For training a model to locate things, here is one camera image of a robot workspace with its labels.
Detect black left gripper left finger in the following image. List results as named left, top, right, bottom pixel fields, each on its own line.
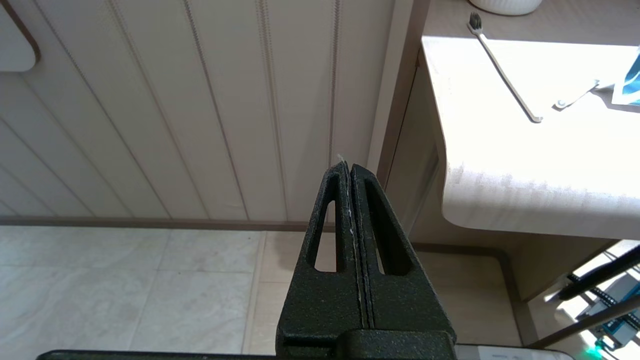
left=276, top=161, right=365, bottom=351

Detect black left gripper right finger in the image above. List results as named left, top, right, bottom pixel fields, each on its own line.
left=351, top=164, right=455, bottom=331

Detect white toothbrush black bristles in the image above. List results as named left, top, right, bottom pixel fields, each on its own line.
left=467, top=12, right=543, bottom=124

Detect small white toothpaste tube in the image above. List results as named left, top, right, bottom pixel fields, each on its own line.
left=552, top=80, right=601, bottom=111

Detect blue horse print pouch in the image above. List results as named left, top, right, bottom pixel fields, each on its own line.
left=595, top=45, right=640, bottom=107

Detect brown shelf unit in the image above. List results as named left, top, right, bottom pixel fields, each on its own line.
left=367, top=0, right=640, bottom=241

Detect white ribbed mug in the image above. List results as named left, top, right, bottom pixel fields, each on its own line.
left=469, top=0, right=543, bottom=16

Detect white wall plate brown rim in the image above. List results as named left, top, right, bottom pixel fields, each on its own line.
left=0, top=0, right=41, bottom=72

